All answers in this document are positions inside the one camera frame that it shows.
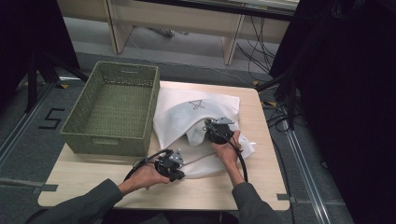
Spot person's right hand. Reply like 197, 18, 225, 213
212, 129, 243, 169

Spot metal floor rail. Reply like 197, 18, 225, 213
0, 83, 54, 167
283, 127, 332, 224

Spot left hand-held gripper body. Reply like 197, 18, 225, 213
154, 148, 185, 183

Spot light wooden desk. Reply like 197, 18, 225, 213
56, 0, 301, 66

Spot black curtain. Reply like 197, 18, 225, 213
0, 0, 81, 110
268, 0, 396, 224

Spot black tripod stand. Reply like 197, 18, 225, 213
25, 50, 90, 114

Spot right hand-held gripper black cable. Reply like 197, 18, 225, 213
214, 124, 249, 184

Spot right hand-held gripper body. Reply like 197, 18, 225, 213
206, 116, 235, 146

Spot green plastic basket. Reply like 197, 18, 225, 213
60, 61, 161, 158

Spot hand-held gripper black cable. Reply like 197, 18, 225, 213
214, 124, 249, 184
123, 148, 174, 182

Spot person's legs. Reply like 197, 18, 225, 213
101, 209, 241, 224

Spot black metal stand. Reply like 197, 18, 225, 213
256, 69, 298, 131

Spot white mesh laundry bag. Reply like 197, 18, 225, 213
152, 86, 257, 180

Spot left hand-held gripper black cable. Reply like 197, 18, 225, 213
123, 148, 174, 182

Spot person's left hand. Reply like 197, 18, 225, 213
119, 163, 171, 196

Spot beige drawstring cord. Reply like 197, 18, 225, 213
180, 151, 219, 166

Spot grey power strip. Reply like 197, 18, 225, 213
145, 26, 190, 40

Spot bundle of black floor cables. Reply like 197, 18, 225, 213
235, 15, 281, 83

